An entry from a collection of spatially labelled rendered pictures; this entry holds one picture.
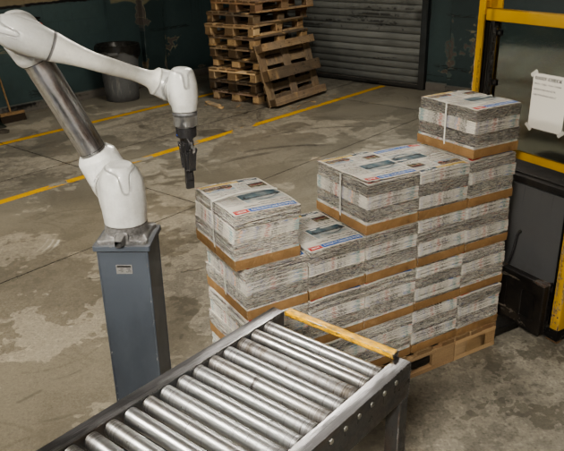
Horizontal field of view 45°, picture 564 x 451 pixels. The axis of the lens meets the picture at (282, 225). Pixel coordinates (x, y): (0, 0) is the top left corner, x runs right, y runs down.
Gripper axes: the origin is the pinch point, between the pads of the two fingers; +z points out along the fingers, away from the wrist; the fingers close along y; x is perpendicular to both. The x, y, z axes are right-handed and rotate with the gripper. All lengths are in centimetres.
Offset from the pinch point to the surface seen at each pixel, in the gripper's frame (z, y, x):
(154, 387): 37, -67, 43
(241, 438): 38, -98, 31
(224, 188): 10.2, 9.7, -18.7
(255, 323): 36, -51, 1
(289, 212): 13.5, -20.4, -31.4
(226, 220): 14.5, -12.1, -8.4
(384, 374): 36, -97, -17
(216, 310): 66, 12, -13
